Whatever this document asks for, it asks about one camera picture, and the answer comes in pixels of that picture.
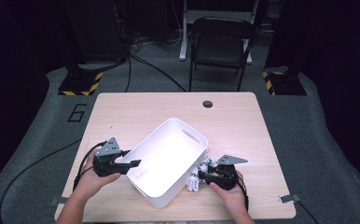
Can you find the white plastic bin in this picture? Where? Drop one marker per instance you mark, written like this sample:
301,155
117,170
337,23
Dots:
167,161

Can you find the grey tape strip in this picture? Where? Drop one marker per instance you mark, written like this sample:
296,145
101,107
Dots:
289,198
60,201

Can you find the person's left hand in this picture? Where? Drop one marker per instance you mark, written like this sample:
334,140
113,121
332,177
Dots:
89,185

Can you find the white metal desk frame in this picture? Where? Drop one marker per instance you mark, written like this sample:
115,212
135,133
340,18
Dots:
183,37

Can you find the black stand base yellow stripes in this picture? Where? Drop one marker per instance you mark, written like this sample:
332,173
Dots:
78,84
287,84

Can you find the person's right hand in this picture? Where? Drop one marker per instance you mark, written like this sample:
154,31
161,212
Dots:
232,199

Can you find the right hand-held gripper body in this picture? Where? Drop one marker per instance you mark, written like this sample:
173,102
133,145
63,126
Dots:
224,177

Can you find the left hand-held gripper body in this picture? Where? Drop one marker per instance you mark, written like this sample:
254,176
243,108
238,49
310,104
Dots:
106,163

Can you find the black folding chair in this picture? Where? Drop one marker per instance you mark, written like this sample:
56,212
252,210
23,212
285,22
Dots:
220,46

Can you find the black and white striped cloth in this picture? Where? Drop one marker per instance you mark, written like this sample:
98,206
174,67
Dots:
196,179

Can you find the black equipment cabinet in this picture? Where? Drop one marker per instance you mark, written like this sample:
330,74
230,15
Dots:
97,31

